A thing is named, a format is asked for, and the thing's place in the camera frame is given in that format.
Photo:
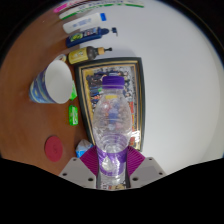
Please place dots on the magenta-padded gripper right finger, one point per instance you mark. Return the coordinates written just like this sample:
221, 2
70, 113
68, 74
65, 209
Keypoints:
146, 170

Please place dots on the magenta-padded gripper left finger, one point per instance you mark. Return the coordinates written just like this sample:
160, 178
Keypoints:
78, 170

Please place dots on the clear purple-capped water bottle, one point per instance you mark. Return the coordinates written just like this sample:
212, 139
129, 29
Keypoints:
112, 130

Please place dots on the blue tissue pack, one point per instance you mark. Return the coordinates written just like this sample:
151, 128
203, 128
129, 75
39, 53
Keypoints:
82, 149

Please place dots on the flat round red coaster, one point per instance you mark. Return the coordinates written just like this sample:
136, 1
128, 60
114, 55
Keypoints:
54, 148

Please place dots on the green soap packet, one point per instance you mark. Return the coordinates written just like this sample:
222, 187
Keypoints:
73, 93
73, 115

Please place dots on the framed group photo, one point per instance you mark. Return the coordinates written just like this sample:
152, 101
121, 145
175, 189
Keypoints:
136, 100

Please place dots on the blue yellow patterned paper cup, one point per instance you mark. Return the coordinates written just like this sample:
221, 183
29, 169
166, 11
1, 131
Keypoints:
56, 81

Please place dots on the dark blue pump bottle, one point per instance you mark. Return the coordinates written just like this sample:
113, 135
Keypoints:
85, 35

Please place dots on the white blue-capped lotion bottle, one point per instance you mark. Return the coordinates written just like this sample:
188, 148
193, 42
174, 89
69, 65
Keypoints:
81, 22

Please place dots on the long green white box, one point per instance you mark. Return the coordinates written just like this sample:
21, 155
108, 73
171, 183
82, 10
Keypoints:
100, 8

